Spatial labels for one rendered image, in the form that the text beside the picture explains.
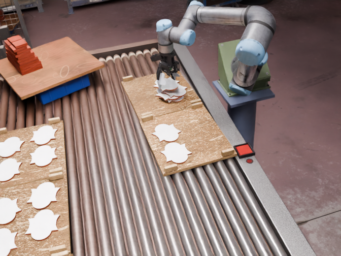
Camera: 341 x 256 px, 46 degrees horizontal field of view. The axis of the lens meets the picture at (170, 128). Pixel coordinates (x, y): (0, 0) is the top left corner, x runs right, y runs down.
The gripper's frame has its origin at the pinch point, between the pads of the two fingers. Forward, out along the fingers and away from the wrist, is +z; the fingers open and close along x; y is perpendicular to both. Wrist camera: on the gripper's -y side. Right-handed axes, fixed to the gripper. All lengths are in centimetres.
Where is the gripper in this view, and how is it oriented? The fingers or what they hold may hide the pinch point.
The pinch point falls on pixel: (166, 83)
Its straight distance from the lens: 217.8
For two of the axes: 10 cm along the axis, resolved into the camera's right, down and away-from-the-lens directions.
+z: 0.7, 7.8, 6.2
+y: 6.9, 4.1, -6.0
